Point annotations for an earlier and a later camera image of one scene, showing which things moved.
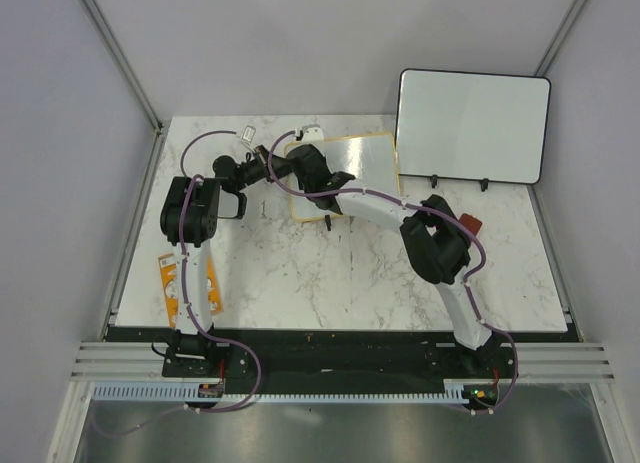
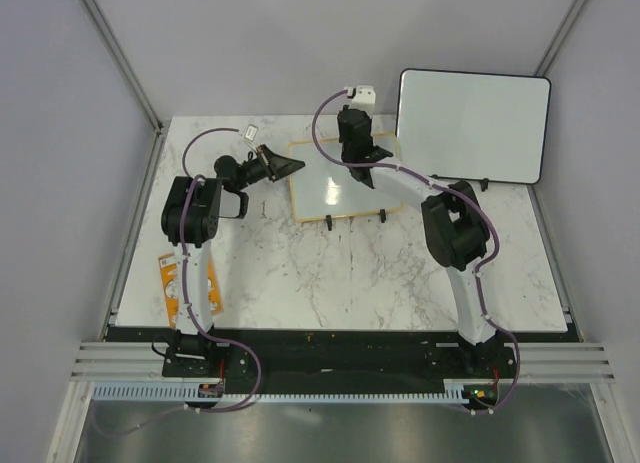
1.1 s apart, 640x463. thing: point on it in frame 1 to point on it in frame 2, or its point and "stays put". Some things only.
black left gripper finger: [276, 161] stays put
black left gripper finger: [280, 171] stays put
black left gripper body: [252, 172] stays put
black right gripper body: [322, 157] to [368, 120]
